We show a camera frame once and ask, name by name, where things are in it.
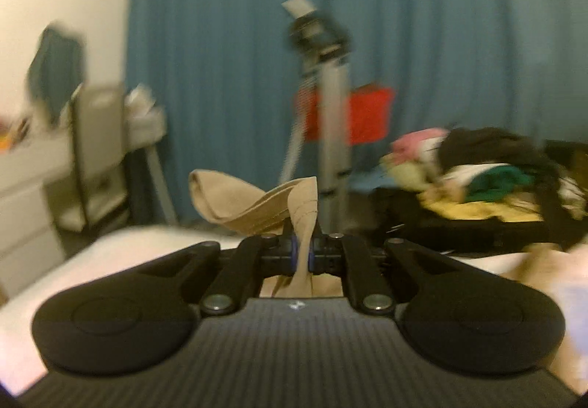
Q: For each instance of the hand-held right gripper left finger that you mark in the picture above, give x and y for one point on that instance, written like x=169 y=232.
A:
x=290 y=253

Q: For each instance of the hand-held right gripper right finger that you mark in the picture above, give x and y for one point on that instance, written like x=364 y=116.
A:
x=313 y=254

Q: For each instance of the beige cloth garment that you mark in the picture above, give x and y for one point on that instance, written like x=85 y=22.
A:
x=257 y=206

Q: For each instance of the pile of mixed clothes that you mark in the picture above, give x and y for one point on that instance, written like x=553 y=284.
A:
x=482 y=169

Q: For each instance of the red plastic basket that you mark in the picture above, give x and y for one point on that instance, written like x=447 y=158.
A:
x=363 y=114

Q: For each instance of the white bed sheet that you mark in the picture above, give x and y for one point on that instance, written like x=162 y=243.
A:
x=115 y=247

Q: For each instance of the grey folding chair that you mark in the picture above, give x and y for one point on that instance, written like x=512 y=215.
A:
x=110 y=151

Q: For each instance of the blue curtain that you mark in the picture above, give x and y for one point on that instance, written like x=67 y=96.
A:
x=349 y=45

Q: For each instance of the white drawer cabinet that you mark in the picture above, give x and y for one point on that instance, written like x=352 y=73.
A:
x=27 y=206

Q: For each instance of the teal hanging garment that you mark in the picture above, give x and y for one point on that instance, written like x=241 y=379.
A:
x=55 y=68

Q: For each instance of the silver camera tripod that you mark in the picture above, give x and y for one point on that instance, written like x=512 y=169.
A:
x=321 y=100

